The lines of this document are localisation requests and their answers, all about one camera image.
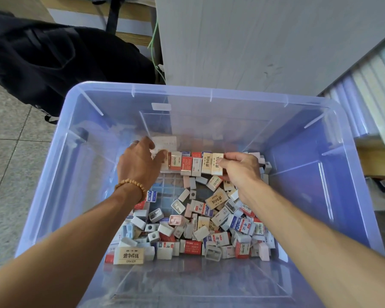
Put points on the person's right hand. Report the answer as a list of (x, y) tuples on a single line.
[(242, 168)]

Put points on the person's left hand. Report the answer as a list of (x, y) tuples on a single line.
[(141, 164)]

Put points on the pile of boxed erasers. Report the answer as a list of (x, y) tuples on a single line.
[(205, 221)]

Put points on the clear plastic storage bin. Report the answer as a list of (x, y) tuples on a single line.
[(308, 176)]

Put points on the person's right forearm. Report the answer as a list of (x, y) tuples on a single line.
[(321, 253)]

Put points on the person's left forearm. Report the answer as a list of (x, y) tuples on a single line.
[(58, 259)]

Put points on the white cabinet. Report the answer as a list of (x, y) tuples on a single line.
[(269, 41)]

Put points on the black backpack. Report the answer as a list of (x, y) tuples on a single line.
[(51, 54)]

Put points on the stack of white blue books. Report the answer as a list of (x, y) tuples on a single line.
[(372, 99)]

